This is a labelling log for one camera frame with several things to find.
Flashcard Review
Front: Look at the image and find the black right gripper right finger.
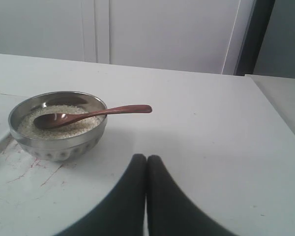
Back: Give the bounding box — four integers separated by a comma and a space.
147, 155, 234, 236

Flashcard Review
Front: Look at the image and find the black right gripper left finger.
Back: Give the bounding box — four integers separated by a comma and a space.
58, 154, 147, 236

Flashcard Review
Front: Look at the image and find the brown wooden spoon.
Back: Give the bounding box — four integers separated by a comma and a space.
33, 105, 152, 129

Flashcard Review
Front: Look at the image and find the steel bowl with rice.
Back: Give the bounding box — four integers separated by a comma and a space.
8, 91, 107, 161

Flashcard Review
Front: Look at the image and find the white uncooked rice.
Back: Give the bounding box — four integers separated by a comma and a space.
18, 105, 103, 140

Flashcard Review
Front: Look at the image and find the white cabinet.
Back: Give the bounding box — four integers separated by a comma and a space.
0, 0, 254, 74

